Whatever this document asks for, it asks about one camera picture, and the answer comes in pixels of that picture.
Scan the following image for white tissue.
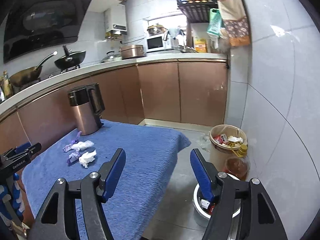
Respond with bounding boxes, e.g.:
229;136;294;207
79;150;97;168

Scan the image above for small purple candy wrapper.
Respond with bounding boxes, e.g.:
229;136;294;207
67;151;80;166

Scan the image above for long purple twisted wrapper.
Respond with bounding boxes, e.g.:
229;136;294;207
63;131;82;152

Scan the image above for white plastic bag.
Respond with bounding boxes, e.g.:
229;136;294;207
71;140;94;151

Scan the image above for white rimmed trash can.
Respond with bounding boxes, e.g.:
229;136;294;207
193;174;241;228

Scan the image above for beige trash bin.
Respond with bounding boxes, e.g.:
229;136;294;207
209;125;248;171

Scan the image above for brown kitchen cabinets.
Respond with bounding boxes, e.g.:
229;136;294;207
1;60;228;152

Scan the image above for blue towel mat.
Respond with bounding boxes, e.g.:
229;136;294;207
22;121;190;239

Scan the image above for brown sauce bottle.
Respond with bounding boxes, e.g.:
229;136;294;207
2;70;14;99

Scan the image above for brass wok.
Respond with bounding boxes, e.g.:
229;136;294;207
9;51;58;88

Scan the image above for copper black electric kettle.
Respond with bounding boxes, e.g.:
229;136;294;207
67;83;105;136

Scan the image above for black frying pan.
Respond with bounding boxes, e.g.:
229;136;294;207
54;45;86;71

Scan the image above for glass pot lid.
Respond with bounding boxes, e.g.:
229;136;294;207
100;50;122;63

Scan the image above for copper rice cooker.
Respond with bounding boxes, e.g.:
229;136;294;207
120;44;146;60

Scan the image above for yellow food package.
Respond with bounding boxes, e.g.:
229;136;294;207
194;38;207;53

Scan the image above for white microwave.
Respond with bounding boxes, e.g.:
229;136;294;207
146;33;174;53

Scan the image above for green plastic bag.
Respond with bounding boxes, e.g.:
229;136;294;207
207;8;222;36

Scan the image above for pot on microwave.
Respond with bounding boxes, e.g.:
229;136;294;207
147;24;167;36

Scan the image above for white water heater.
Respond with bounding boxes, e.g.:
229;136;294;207
104;4;127;35

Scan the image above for floral hanging apron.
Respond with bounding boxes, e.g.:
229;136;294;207
217;0;251;47

